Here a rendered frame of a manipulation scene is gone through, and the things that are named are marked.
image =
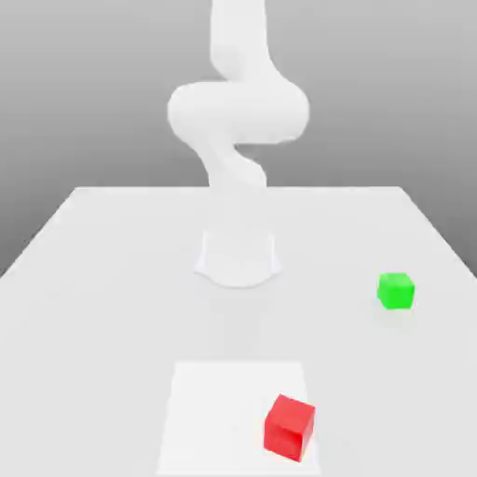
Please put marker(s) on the small red cube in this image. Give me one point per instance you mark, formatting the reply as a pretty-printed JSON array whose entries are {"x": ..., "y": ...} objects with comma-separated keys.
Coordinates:
[{"x": 288, "y": 425}]

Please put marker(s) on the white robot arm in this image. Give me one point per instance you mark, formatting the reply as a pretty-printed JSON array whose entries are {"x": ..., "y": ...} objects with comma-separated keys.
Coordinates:
[{"x": 238, "y": 111}]

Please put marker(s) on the small green cube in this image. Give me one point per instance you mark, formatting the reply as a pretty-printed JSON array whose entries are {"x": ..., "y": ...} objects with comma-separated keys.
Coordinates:
[{"x": 395, "y": 291}]

